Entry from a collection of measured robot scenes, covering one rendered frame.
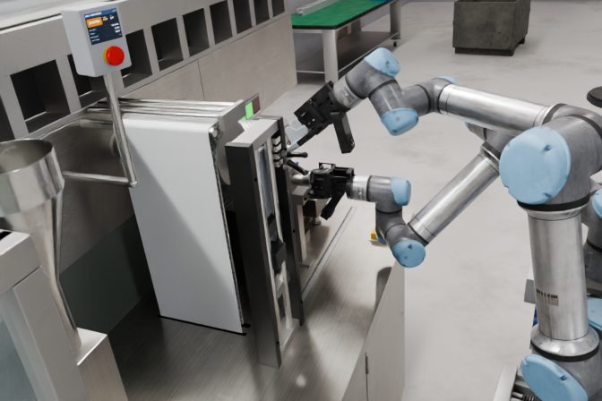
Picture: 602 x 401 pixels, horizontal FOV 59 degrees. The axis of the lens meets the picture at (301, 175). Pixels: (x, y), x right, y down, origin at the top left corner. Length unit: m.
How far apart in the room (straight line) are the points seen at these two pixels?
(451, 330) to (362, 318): 1.36
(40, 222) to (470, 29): 6.69
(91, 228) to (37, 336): 0.87
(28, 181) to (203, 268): 0.58
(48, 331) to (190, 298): 0.89
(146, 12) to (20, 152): 0.66
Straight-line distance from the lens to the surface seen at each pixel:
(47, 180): 0.84
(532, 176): 0.95
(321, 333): 1.34
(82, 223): 1.33
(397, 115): 1.21
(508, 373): 1.46
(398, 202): 1.45
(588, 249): 1.73
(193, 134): 1.12
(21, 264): 0.47
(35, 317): 0.49
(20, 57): 1.20
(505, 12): 7.11
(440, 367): 2.53
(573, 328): 1.11
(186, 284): 1.36
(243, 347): 1.34
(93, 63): 0.88
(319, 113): 1.32
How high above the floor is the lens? 1.81
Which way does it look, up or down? 26 degrees down
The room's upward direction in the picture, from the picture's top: 5 degrees counter-clockwise
